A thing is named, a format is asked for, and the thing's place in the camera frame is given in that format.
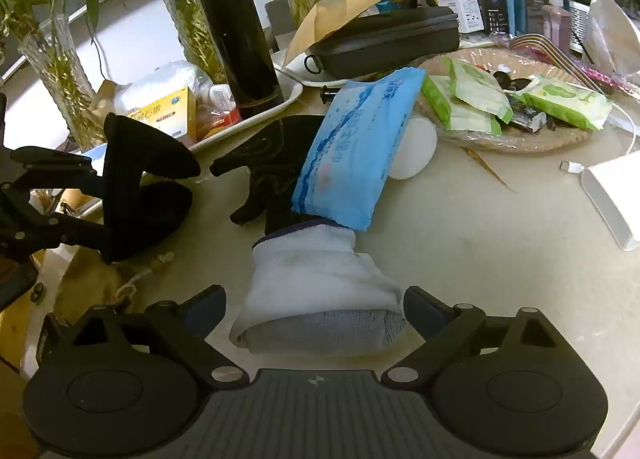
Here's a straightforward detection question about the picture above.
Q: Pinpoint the round wicker tray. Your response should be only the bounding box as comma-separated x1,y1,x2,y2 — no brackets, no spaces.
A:
415,48,613,154

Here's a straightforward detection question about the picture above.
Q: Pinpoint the black felt hat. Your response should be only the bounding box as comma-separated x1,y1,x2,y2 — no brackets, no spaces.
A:
102,114,202,265

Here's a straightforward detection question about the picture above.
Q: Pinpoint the white plastic bag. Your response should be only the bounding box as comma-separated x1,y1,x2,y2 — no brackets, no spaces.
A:
115,60,213,110

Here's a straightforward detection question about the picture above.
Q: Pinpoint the brown burlap pouch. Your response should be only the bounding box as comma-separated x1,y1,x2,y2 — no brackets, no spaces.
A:
52,239,176,325

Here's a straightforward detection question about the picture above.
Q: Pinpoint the crumpled white paper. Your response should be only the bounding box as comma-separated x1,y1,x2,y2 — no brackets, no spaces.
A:
582,0,640,80

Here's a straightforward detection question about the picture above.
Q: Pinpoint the green wet wipes pack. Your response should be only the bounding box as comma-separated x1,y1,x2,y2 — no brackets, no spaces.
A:
421,75,503,136
447,58,515,124
520,76,614,132

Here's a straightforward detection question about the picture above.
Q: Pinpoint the white plastic tray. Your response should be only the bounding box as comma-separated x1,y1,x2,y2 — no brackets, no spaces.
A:
192,81,305,154

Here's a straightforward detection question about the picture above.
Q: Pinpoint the blue tissue pack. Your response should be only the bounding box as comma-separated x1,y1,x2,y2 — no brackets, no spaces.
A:
290,66,427,232

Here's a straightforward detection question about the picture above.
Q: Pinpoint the black thermos bottle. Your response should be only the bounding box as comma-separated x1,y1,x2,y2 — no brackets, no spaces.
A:
192,0,286,120

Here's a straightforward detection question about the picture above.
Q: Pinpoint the white router box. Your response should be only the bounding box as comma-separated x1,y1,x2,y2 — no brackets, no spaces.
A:
582,151,640,252

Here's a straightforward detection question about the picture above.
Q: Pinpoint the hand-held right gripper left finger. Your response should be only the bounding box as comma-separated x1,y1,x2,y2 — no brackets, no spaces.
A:
70,284,251,393

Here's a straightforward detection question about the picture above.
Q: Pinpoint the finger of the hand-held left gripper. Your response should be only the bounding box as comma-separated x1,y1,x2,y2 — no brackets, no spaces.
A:
0,146,99,192
0,196,110,267

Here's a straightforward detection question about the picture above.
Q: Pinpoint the rainbow ribbon cable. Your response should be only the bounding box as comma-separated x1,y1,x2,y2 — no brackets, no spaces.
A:
510,34,581,64

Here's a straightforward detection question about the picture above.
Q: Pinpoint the red snack packet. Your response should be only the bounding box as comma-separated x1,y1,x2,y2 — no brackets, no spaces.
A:
197,106,243,140

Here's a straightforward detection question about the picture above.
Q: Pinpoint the blue carton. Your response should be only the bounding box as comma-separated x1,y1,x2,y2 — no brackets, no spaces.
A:
512,0,546,37

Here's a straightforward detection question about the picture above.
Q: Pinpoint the black glove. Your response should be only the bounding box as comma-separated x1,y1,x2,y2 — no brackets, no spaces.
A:
209,114,331,235

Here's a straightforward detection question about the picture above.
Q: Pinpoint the white round container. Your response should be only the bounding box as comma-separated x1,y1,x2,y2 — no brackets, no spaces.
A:
387,116,438,180

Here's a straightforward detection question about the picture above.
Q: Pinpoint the pink soap pump bottle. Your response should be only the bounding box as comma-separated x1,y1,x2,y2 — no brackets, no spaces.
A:
542,0,573,52

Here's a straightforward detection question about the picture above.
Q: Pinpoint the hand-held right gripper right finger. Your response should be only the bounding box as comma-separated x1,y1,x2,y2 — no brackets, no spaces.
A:
381,285,563,393

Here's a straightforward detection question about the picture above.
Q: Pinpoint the black zipper case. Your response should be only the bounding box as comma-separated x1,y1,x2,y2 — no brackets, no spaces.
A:
304,6,461,80

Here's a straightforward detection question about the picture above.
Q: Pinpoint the pink glitter strip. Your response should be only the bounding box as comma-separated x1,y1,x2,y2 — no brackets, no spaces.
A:
570,61,631,94

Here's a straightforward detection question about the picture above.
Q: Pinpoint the brown paper envelope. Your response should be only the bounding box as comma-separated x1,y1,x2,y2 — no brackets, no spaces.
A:
282,0,411,67

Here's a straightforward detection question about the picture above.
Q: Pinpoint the white fluffy sock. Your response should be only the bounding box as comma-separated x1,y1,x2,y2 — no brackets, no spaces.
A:
229,224,405,355

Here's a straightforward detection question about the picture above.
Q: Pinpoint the white cable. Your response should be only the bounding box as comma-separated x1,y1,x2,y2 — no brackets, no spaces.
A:
560,104,640,174

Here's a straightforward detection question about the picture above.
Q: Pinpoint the yellow medicine box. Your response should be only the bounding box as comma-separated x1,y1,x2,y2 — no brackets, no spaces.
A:
125,86,198,147

